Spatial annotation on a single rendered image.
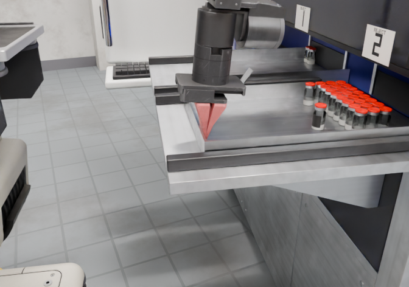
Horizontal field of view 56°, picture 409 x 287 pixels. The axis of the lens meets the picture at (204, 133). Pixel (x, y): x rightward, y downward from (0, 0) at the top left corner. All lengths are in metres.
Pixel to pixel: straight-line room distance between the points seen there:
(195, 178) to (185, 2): 1.01
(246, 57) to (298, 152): 0.62
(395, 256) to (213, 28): 0.52
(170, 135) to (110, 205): 1.43
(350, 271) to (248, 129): 0.43
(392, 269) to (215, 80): 0.48
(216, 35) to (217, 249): 1.31
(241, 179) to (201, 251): 1.21
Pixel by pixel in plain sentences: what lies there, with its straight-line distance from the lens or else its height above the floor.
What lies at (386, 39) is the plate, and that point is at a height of 1.03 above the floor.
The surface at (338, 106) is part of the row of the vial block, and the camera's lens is 0.76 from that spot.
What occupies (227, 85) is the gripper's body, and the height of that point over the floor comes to 0.99.
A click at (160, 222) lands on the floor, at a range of 1.91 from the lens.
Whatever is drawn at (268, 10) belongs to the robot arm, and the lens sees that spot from 0.58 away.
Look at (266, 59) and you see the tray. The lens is 1.20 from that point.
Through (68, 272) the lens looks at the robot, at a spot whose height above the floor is 0.28.
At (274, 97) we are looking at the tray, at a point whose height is 0.88.
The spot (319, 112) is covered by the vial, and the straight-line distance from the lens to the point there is 0.70.
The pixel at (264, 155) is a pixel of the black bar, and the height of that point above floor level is 0.90.
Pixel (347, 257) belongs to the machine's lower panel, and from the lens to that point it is 0.96.
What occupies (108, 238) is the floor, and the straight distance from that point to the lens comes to 1.87.
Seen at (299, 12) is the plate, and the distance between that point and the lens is 1.09.
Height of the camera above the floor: 1.16
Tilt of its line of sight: 25 degrees down
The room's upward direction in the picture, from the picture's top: straight up
